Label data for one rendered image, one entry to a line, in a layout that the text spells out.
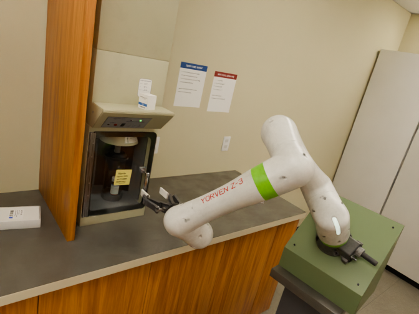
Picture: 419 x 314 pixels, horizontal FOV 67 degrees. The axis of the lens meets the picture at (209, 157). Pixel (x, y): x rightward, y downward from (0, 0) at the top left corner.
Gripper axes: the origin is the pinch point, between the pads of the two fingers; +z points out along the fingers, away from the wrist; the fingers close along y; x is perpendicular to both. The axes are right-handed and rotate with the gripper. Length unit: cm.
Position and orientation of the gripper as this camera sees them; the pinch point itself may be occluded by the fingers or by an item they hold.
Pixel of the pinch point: (153, 193)
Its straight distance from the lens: 147.1
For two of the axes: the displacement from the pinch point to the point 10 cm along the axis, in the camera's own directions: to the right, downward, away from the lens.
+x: -2.1, 9.3, 2.9
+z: -6.1, -3.6, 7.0
